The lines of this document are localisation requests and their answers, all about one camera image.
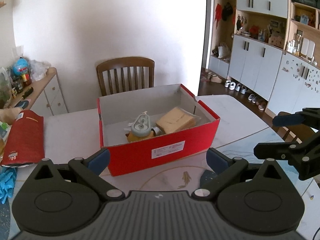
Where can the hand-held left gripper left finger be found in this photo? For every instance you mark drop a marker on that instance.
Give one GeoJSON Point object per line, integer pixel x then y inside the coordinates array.
{"type": "Point", "coordinates": [100, 160]}

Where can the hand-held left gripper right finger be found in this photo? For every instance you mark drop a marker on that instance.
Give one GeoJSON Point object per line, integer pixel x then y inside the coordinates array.
{"type": "Point", "coordinates": [216, 161]}

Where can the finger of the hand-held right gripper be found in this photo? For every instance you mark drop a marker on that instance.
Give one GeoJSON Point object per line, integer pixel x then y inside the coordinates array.
{"type": "Point", "coordinates": [285, 120]}
{"type": "Point", "coordinates": [272, 150]}

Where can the yellow squishy toy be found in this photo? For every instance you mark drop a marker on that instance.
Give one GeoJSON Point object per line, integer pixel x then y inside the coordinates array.
{"type": "Point", "coordinates": [133, 138]}

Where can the red cardboard box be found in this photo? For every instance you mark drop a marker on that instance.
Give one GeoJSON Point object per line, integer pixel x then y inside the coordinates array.
{"type": "Point", "coordinates": [150, 155]}

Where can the pale green oval tin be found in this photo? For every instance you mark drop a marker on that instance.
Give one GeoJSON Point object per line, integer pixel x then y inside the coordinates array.
{"type": "Point", "coordinates": [141, 126]}

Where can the bagged sliced bread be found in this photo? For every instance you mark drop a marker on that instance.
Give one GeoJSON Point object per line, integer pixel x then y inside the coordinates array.
{"type": "Point", "coordinates": [175, 121]}

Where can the wooden slat-back chair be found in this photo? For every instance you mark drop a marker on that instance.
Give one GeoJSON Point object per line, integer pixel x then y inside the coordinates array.
{"type": "Point", "coordinates": [125, 63]}
{"type": "Point", "coordinates": [300, 132]}

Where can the row of small shoes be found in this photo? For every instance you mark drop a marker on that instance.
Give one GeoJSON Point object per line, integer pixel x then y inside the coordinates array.
{"type": "Point", "coordinates": [240, 88]}

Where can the white countertop appliance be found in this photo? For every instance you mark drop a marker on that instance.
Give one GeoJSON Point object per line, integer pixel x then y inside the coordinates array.
{"type": "Point", "coordinates": [307, 48]}

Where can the red paper bag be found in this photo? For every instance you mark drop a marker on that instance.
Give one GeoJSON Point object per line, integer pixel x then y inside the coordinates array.
{"type": "Point", "coordinates": [25, 137]}

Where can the white wooden sideboard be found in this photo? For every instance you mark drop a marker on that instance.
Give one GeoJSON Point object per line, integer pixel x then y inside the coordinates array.
{"type": "Point", "coordinates": [50, 92]}

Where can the white tote bag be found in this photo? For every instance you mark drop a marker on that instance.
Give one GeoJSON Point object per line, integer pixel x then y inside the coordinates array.
{"type": "Point", "coordinates": [223, 51]}

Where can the blue rubber gloves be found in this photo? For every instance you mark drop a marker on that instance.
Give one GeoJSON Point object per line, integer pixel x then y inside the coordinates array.
{"type": "Point", "coordinates": [6, 185]}

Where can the beige paper bag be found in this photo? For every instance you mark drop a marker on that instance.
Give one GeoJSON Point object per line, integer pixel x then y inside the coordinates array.
{"type": "Point", "coordinates": [10, 116]}

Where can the red-capped sauce bottle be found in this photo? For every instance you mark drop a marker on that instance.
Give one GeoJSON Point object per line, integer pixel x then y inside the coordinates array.
{"type": "Point", "coordinates": [26, 79]}

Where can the clear plastic bag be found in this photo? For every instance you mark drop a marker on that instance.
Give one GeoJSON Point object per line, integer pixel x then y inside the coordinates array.
{"type": "Point", "coordinates": [38, 69]}

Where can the large glass vase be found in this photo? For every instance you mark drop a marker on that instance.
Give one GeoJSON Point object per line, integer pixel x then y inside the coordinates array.
{"type": "Point", "coordinates": [5, 87]}

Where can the small blue globe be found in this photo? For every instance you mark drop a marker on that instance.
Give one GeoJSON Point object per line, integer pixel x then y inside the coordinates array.
{"type": "Point", "coordinates": [21, 67]}

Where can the red hanging garment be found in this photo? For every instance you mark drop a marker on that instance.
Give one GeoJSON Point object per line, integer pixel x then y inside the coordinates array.
{"type": "Point", "coordinates": [218, 15]}

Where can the white wooden wall cabinet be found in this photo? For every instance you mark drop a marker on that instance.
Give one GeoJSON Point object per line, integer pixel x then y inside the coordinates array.
{"type": "Point", "coordinates": [255, 62]}

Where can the small picture frame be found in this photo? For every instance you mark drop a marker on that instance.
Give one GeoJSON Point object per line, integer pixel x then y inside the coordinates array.
{"type": "Point", "coordinates": [304, 19]}

